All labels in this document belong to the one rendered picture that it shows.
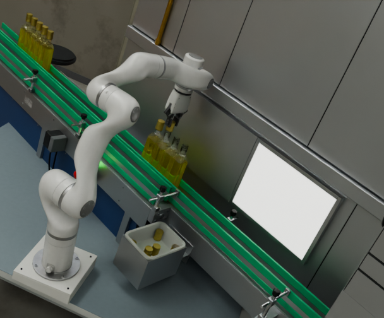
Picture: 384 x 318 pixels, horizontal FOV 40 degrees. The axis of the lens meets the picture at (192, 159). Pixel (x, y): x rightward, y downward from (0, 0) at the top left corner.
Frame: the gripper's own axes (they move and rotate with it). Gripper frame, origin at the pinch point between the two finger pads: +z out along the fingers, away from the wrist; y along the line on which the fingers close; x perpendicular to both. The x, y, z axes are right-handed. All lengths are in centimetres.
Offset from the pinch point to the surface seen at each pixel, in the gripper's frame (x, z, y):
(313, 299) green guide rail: 91, 25, -5
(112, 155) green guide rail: -16.0, 26.5, 13.6
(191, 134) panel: 3.0, 6.0, -12.0
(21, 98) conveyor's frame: -93, 39, 17
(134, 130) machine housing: -34.6, 27.6, -14.5
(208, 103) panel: 5.8, -11.8, -12.0
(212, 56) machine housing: -3.3, -30.0, -14.8
